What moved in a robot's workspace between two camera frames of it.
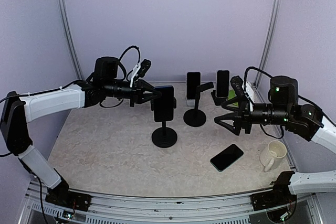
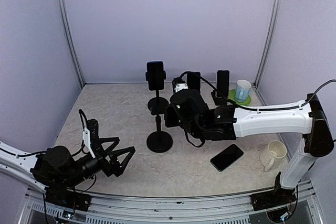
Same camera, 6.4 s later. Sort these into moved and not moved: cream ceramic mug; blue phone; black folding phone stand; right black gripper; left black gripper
Moved: left black gripper; right black gripper; blue phone
Not moved: black folding phone stand; cream ceramic mug
